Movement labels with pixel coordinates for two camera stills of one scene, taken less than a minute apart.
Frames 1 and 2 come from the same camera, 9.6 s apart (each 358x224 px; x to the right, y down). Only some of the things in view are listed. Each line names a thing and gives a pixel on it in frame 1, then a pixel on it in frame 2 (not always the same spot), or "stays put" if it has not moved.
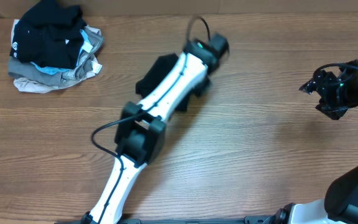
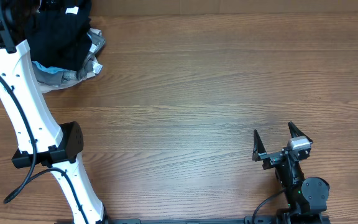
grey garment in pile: [25, 70] stays put
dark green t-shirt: [163, 65] → [57, 32]
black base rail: [194, 220] stays put
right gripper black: [322, 81] → [271, 158]
